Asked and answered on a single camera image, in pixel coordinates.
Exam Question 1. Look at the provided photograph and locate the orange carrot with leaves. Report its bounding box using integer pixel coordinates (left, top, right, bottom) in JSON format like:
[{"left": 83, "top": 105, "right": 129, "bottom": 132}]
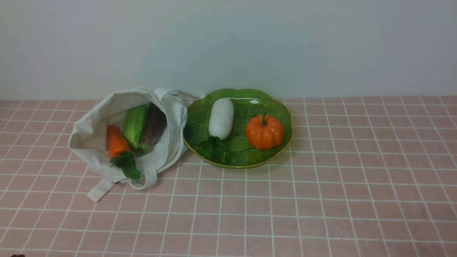
[{"left": 106, "top": 125, "right": 141, "bottom": 181}]

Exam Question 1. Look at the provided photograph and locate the white canvas tote bag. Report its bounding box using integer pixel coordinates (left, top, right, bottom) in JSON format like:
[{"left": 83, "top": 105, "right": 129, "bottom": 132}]
[{"left": 69, "top": 87, "right": 205, "bottom": 202}]

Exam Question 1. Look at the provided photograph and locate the white radish with leaves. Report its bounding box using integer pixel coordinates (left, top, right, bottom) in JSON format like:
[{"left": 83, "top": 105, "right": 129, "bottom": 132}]
[{"left": 198, "top": 98, "right": 235, "bottom": 159}]

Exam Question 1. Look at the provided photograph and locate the green glass leaf plate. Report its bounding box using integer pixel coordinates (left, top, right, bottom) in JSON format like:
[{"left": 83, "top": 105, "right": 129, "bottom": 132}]
[{"left": 184, "top": 89, "right": 294, "bottom": 169}]

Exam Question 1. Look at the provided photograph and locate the small orange pumpkin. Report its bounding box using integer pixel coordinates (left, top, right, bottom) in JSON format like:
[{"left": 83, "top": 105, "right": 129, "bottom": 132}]
[{"left": 245, "top": 114, "right": 285, "bottom": 150}]

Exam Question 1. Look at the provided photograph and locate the purple eggplant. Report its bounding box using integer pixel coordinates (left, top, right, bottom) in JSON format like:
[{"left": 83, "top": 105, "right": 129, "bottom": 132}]
[{"left": 137, "top": 104, "right": 167, "bottom": 156}]

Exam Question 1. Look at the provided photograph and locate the green cucumber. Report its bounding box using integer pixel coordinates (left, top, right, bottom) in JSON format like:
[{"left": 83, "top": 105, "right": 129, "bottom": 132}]
[{"left": 122, "top": 105, "right": 148, "bottom": 150}]

